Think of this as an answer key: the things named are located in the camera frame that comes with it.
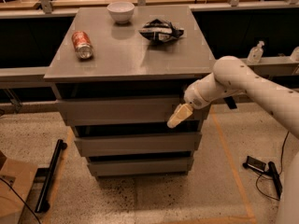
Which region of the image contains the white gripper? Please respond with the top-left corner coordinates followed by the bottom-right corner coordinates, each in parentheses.
top-left (167, 79), bottom-right (211, 128)

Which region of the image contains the grey top drawer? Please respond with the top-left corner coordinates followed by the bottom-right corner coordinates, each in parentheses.
top-left (55, 93), bottom-right (215, 127)

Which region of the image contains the grey drawer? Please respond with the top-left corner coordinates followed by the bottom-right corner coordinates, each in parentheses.
top-left (55, 93), bottom-right (215, 127)
top-left (75, 132), bottom-right (202, 157)
top-left (88, 157), bottom-right (193, 176)

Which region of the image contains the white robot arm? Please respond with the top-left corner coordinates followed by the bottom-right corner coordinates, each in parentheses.
top-left (167, 56), bottom-right (299, 224)

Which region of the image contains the grey middle drawer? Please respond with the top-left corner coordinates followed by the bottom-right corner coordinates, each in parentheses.
top-left (75, 132), bottom-right (202, 157)

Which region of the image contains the grey drawer cabinet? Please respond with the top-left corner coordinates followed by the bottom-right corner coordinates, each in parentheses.
top-left (44, 6), bottom-right (215, 164)

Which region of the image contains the grey bottom drawer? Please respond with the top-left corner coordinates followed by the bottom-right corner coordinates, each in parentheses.
top-left (88, 157), bottom-right (193, 176)

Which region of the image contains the crumpled black chip bag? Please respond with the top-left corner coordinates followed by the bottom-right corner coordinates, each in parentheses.
top-left (138, 19), bottom-right (184, 43)

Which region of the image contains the small black floor device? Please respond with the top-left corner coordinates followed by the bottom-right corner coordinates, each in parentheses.
top-left (243, 156), bottom-right (266, 174)

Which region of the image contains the clear sanitizer pump bottle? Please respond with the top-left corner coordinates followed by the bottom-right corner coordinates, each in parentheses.
top-left (247, 40), bottom-right (264, 63)

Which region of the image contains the black floor bar right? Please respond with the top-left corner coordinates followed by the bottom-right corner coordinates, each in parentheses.
top-left (268, 161), bottom-right (282, 198)

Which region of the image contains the black floor bar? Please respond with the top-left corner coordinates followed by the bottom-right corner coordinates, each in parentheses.
top-left (268, 161), bottom-right (282, 198)
top-left (35, 139), bottom-right (67, 213)

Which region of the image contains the white ceramic bowl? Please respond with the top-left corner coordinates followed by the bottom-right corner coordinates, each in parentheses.
top-left (107, 1), bottom-right (135, 23)

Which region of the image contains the red soda can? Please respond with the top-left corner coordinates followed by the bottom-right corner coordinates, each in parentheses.
top-left (72, 31), bottom-right (93, 60)

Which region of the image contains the black floor bar left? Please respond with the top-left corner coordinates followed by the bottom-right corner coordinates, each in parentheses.
top-left (35, 139), bottom-right (67, 213)

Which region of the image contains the cardboard box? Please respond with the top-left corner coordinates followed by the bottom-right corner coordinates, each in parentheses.
top-left (0, 151), bottom-right (37, 224)

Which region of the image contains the black cable on floor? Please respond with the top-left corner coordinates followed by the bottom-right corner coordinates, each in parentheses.
top-left (255, 131), bottom-right (291, 203)

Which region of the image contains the grey metal rail frame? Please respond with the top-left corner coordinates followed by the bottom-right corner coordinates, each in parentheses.
top-left (0, 1), bottom-right (299, 114)

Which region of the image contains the black cable on box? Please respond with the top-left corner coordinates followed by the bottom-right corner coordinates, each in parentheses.
top-left (0, 176), bottom-right (42, 224)

